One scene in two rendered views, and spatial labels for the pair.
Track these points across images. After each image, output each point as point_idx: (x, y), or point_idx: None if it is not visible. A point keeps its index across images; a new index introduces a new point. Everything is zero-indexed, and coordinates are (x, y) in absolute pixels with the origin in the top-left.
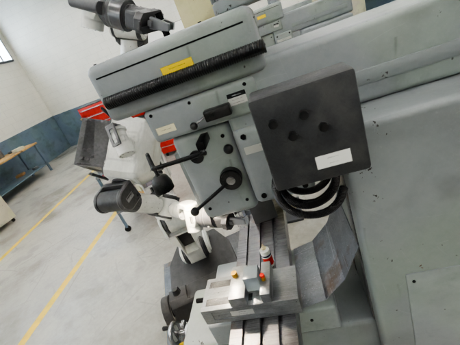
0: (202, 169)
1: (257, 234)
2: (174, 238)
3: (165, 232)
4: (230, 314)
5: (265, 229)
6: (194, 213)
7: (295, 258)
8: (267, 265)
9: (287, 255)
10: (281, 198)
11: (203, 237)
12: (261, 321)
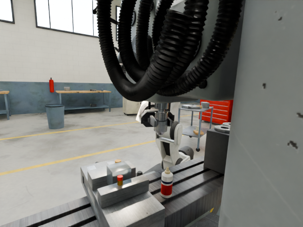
0: (132, 35)
1: (193, 171)
2: (158, 141)
3: (155, 132)
4: (87, 188)
5: (204, 174)
6: None
7: (201, 219)
8: (142, 180)
9: (187, 203)
10: (103, 32)
11: (182, 160)
12: (94, 219)
